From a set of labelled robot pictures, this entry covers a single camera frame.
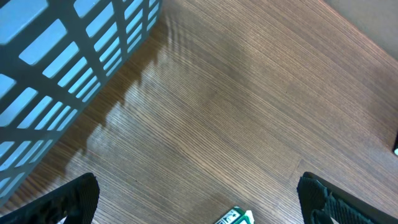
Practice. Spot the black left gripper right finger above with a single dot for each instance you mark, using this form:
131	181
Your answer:
323	202

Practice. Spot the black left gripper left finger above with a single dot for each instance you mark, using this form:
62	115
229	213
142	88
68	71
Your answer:
74	202

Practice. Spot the green white gum box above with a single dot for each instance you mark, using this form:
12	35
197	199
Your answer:
236	215

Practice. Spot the white barcode scanner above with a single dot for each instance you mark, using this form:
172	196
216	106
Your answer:
395	146

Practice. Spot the dark grey mesh basket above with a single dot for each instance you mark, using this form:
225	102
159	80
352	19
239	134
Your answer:
56	55

